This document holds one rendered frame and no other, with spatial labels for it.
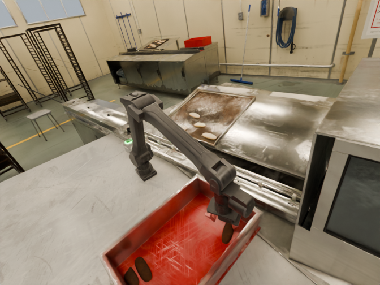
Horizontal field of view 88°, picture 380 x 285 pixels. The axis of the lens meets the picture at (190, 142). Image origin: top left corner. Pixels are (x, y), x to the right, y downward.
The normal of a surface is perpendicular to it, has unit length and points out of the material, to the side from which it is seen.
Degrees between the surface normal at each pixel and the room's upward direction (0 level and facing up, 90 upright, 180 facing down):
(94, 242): 0
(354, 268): 90
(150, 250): 0
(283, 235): 0
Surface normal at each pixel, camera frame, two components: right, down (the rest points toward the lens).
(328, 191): -0.66, 0.51
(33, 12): 0.73, 0.26
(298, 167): -0.29, -0.72
